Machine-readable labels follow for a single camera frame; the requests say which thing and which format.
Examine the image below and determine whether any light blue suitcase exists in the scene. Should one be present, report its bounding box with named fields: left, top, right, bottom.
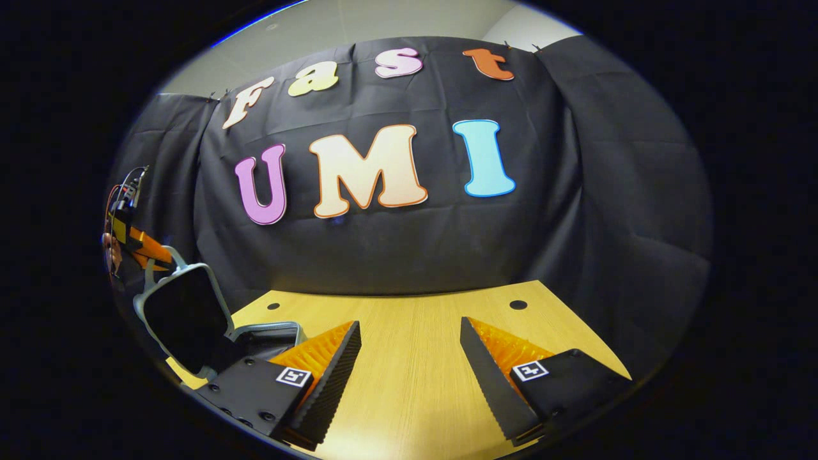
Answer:
left=132, top=245, right=308, bottom=384

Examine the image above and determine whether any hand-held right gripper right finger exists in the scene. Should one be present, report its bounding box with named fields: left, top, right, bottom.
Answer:
left=459, top=316, right=633, bottom=448

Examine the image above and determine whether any black backdrop cloth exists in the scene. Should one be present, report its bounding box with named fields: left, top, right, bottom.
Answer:
left=105, top=35, right=713, bottom=384

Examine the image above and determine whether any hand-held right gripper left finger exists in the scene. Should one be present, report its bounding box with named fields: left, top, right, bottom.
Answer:
left=192, top=320, right=362, bottom=452

